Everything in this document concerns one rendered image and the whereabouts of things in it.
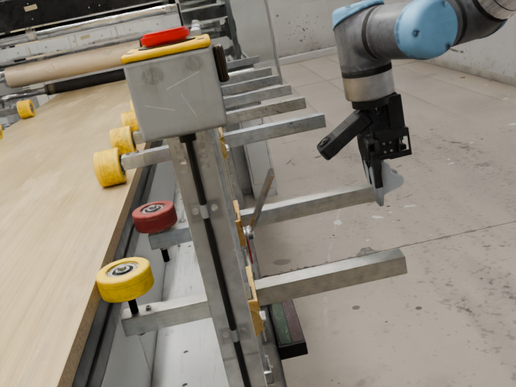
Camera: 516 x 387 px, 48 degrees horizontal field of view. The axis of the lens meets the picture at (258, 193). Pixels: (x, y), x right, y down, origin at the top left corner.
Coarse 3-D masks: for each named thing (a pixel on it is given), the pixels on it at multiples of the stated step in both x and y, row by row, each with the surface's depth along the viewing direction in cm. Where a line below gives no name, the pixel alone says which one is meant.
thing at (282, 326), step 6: (276, 306) 107; (276, 312) 106; (282, 312) 105; (276, 318) 104; (282, 318) 103; (276, 324) 102; (282, 324) 101; (282, 330) 100; (288, 330) 99; (282, 336) 98; (288, 336) 98; (288, 342) 96
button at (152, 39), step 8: (152, 32) 48; (160, 32) 46; (168, 32) 46; (176, 32) 46; (184, 32) 47; (144, 40) 46; (152, 40) 46; (160, 40) 46; (168, 40) 46; (176, 40) 46
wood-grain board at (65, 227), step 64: (64, 128) 222; (0, 192) 147; (64, 192) 135; (128, 192) 125; (0, 256) 103; (64, 256) 97; (0, 320) 79; (64, 320) 75; (0, 384) 64; (64, 384) 64
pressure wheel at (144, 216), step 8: (160, 200) 113; (144, 208) 111; (152, 208) 109; (160, 208) 109; (168, 208) 108; (136, 216) 107; (144, 216) 106; (152, 216) 106; (160, 216) 106; (168, 216) 107; (176, 216) 110; (136, 224) 108; (144, 224) 106; (152, 224) 106; (160, 224) 107; (168, 224) 108; (144, 232) 107; (152, 232) 107; (160, 232) 110; (168, 256) 113
